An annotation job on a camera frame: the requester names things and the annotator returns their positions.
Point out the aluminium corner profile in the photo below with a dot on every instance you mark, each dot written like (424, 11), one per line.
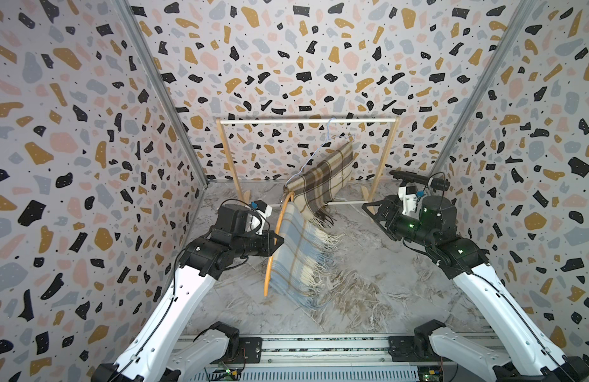
(124, 11)
(516, 23)

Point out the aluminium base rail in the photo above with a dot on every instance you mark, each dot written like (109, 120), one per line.
(332, 353)

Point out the aluminium corner profile left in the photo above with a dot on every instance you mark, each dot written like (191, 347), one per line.
(124, 11)

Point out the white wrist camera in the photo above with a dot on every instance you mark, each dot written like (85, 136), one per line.
(410, 196)
(260, 212)

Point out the brown plaid scarf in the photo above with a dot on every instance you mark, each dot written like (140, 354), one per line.
(313, 190)

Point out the orange wooden hanger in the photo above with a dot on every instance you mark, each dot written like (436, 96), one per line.
(273, 242)

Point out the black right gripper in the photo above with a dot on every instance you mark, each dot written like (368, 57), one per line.
(390, 207)

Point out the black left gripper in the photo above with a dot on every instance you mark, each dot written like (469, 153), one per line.
(269, 247)

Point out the aluminium corner profile right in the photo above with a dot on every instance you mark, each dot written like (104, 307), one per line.
(516, 23)

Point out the green circuit board right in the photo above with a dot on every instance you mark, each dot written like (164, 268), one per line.
(430, 374)

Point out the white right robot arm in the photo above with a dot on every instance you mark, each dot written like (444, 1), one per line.
(529, 355)

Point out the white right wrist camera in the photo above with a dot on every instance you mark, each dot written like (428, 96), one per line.
(410, 196)

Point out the blue plaid scarf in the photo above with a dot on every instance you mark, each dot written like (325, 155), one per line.
(302, 267)

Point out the green circuit board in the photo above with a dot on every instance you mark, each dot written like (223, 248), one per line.
(226, 374)
(430, 374)

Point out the black microphone on stand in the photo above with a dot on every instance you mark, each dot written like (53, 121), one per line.
(436, 181)

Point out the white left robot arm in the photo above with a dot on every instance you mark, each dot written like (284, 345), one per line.
(241, 231)

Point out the green circuit board left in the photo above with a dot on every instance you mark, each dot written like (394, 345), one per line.
(226, 374)

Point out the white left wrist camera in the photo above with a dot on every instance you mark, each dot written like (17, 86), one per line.
(260, 212)

